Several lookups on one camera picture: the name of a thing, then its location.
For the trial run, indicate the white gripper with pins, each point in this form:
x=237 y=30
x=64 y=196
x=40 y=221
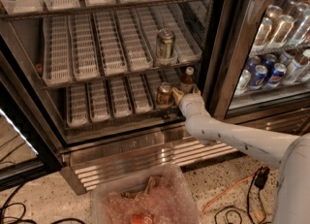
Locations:
x=188 y=101

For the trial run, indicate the brown bottle white cap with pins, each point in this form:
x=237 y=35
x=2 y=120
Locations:
x=187 y=80

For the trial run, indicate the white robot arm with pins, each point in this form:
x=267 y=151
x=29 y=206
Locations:
x=290 y=154

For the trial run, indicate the glass fridge door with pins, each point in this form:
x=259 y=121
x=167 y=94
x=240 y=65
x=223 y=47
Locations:
x=232 y=53

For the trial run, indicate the steel fridge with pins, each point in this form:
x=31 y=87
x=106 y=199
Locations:
x=79 y=79

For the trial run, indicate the brown soda can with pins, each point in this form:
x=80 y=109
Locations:
x=163 y=98

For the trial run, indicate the silver diet can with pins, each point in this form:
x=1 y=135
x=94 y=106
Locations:
x=243 y=81

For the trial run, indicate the blue pepsi can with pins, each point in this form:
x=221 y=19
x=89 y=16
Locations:
x=275 y=75
x=258 y=75

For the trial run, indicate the blue pepsi can rear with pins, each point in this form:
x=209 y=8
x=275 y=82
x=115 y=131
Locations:
x=275 y=75

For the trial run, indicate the clear plastic bin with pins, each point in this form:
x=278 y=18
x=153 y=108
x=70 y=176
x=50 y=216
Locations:
x=161 y=193

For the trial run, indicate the black power adapter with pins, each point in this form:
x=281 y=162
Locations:
x=262 y=177

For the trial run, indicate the red cola can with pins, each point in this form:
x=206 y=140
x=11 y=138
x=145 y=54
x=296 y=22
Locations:
x=142 y=218

